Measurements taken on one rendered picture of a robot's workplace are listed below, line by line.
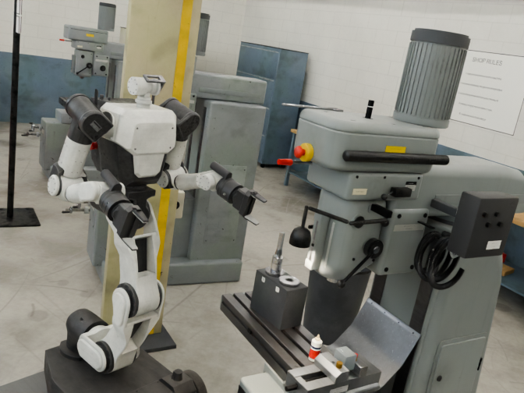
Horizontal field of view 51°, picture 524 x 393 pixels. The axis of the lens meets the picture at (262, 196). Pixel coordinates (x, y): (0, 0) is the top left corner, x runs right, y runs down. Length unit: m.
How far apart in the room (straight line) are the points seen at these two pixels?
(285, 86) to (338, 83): 0.93
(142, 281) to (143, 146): 0.54
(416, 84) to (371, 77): 6.29
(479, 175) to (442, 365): 0.77
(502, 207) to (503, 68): 4.95
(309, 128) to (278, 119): 7.47
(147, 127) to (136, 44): 1.28
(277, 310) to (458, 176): 0.91
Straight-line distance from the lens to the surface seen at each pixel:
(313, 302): 4.13
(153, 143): 2.10
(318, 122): 1.75
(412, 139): 1.89
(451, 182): 2.12
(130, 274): 2.24
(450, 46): 1.99
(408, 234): 2.04
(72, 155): 2.07
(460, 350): 2.45
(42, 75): 10.60
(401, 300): 2.34
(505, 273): 6.01
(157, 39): 3.32
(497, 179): 2.33
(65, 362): 2.70
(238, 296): 2.59
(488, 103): 6.86
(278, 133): 9.32
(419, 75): 1.98
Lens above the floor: 2.08
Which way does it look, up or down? 16 degrees down
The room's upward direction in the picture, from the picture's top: 10 degrees clockwise
